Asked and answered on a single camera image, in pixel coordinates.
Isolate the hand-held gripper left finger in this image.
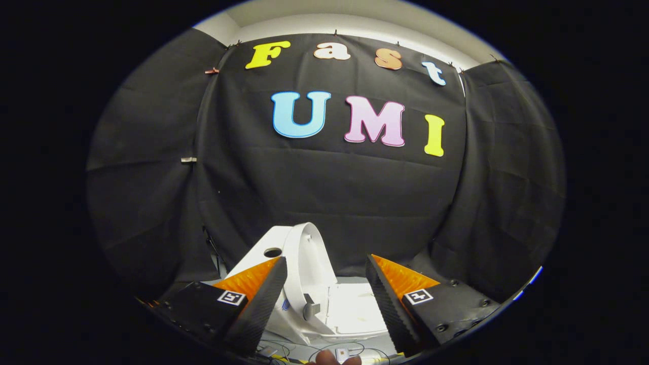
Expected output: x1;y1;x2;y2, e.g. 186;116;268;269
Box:
136;256;288;357

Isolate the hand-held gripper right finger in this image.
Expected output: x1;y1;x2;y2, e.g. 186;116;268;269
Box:
366;254;501;356

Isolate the white toilet lid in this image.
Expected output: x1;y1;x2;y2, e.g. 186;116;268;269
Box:
282;222;339;338

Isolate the white toilet seat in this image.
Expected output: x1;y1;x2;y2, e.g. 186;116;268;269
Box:
318;282;390;339

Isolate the white ceramic toilet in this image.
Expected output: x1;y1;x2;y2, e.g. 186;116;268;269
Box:
223;225;391;346

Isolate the black backdrop cloth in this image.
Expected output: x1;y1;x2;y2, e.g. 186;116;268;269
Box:
85;28;566;305

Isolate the thin black cable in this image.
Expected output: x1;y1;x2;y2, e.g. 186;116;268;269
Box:
308;342;392;363

